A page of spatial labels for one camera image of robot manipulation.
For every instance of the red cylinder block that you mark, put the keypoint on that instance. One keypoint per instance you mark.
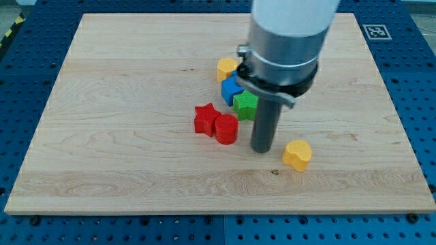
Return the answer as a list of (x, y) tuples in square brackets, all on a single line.
[(226, 129)]

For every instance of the blue block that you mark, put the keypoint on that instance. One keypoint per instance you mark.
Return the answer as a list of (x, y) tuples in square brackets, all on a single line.
[(229, 88)]

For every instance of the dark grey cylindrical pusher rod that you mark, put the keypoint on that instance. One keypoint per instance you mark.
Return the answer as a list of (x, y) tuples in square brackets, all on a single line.
[(265, 125)]

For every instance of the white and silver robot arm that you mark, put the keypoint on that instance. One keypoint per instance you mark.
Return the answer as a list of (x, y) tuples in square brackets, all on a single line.
[(280, 58)]

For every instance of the yellow black hazard tape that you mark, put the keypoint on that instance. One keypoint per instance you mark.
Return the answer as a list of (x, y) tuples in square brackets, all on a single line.
[(12, 32)]

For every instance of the green star block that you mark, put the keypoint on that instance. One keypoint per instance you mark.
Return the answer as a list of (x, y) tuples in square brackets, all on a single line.
[(245, 105)]

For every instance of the fiducial marker tag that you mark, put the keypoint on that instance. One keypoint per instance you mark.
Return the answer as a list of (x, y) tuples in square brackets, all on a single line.
[(377, 32)]

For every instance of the yellow hexagon block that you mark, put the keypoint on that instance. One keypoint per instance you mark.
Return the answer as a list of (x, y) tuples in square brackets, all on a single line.
[(225, 67)]

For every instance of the light wooden board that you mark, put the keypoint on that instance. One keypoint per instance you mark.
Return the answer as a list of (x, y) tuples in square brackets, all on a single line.
[(117, 136)]

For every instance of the red star block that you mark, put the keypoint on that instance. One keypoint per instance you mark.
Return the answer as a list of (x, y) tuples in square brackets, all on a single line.
[(204, 121)]

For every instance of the yellow heart block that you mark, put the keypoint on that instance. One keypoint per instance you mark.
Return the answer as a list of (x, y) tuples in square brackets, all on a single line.
[(298, 154)]

